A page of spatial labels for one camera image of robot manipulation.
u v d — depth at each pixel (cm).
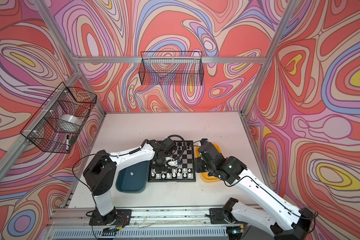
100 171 48
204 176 81
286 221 39
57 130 76
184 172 86
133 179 86
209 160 52
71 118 74
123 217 73
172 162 77
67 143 72
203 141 65
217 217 73
